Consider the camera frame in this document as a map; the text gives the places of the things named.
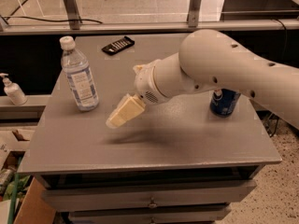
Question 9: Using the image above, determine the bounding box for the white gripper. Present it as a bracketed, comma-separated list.
[106, 60, 168, 129]

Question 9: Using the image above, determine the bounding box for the clear plastic water bottle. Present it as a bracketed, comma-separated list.
[60, 35, 99, 111]

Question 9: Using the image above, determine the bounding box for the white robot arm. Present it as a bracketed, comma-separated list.
[106, 29, 299, 129]

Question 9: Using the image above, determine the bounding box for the black rxbar chocolate bar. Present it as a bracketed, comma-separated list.
[102, 36, 135, 55]

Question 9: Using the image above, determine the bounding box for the white pump dispenser bottle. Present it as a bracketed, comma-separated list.
[0, 73, 27, 105]

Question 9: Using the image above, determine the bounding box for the grey drawer cabinet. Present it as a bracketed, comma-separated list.
[20, 34, 280, 224]

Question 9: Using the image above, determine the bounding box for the blue pepsi can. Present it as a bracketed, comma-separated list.
[210, 89, 240, 118]

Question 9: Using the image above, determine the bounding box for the cardboard box with items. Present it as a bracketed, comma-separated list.
[0, 129, 55, 224]

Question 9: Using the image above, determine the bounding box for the black cable on floor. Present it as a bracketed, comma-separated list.
[0, 14, 104, 25]

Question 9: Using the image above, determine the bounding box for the metal railing frame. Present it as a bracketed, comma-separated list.
[0, 0, 299, 35]

